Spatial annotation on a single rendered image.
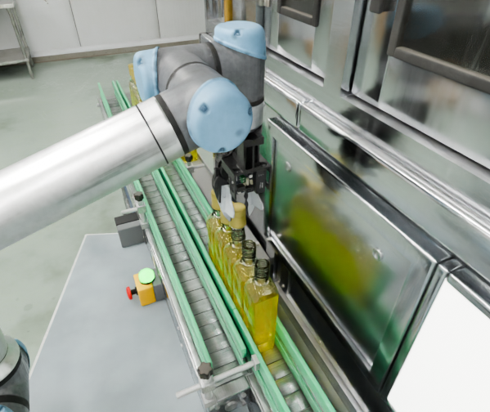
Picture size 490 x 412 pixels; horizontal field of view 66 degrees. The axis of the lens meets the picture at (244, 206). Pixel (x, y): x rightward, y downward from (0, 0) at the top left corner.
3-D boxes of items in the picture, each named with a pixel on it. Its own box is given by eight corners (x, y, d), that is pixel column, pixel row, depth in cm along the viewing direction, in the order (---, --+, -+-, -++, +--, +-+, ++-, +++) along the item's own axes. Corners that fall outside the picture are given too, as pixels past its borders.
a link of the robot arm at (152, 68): (146, 66, 44) (231, 55, 48) (127, 43, 52) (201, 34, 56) (155, 127, 49) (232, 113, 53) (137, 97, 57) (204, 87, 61)
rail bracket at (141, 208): (150, 230, 119) (144, 195, 111) (128, 236, 117) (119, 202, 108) (148, 222, 122) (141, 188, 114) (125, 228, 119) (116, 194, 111)
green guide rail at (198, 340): (214, 382, 79) (212, 362, 74) (209, 384, 78) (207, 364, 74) (102, 96, 206) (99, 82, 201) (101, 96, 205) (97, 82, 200)
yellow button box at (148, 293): (165, 300, 113) (161, 284, 108) (140, 308, 110) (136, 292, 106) (159, 284, 118) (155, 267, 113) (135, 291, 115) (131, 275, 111)
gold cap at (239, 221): (249, 226, 78) (249, 209, 75) (233, 230, 77) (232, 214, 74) (241, 216, 81) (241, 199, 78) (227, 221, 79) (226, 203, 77)
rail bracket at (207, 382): (259, 385, 78) (262, 352, 71) (182, 420, 73) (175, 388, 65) (253, 373, 80) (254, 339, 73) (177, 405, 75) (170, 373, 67)
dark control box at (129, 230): (145, 243, 132) (141, 224, 127) (122, 248, 130) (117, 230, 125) (140, 228, 138) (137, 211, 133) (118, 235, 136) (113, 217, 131)
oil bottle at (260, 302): (275, 347, 86) (280, 285, 73) (253, 357, 84) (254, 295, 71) (263, 328, 90) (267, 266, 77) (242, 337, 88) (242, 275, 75)
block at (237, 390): (251, 405, 82) (252, 389, 78) (211, 424, 79) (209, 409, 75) (245, 390, 85) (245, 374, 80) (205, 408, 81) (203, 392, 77)
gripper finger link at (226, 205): (225, 236, 72) (231, 196, 66) (213, 218, 76) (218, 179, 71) (240, 234, 73) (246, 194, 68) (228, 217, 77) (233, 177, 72)
